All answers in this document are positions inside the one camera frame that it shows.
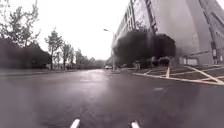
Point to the large grey building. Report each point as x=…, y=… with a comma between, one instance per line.
x=173, y=20

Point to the white car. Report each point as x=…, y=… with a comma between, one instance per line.
x=108, y=67

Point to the grey asphalt road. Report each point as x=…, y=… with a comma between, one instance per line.
x=100, y=100

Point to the robot's own part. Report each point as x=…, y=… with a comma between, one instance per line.
x=134, y=125
x=75, y=124

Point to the dark hedge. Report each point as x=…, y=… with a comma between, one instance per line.
x=20, y=56

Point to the paved area with painted lines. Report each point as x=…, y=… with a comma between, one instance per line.
x=186, y=74

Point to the grey pavement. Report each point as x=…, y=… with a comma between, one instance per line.
x=20, y=72

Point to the street lamp pole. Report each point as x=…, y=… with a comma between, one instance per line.
x=113, y=50

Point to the row of trees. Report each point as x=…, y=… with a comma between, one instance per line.
x=53, y=41

